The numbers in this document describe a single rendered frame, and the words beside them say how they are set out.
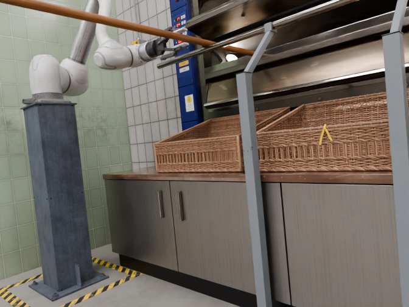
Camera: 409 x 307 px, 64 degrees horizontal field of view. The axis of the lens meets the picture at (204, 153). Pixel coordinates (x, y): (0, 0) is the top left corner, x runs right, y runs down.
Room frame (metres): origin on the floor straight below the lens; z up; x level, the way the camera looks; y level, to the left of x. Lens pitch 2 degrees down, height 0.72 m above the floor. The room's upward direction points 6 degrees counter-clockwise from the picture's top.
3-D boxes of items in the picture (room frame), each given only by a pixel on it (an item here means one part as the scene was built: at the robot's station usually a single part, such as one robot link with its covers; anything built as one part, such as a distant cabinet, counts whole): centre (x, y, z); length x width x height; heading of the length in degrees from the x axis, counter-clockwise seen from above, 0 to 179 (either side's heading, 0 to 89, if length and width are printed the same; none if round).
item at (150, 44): (1.59, 0.17, 1.19); 0.09 x 0.07 x 0.08; 48
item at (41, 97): (1.80, 0.85, 1.03); 0.22 x 0.18 x 0.06; 138
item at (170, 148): (1.69, -0.10, 0.72); 0.56 x 0.49 x 0.28; 47
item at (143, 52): (1.64, 0.22, 1.19); 0.09 x 0.06 x 0.09; 138
